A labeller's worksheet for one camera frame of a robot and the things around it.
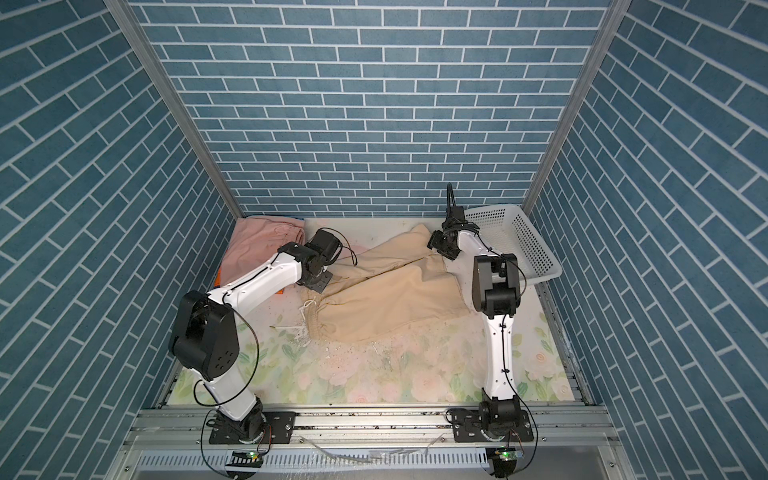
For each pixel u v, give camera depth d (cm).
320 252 68
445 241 87
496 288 63
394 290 99
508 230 117
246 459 72
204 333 47
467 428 73
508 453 72
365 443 72
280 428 73
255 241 102
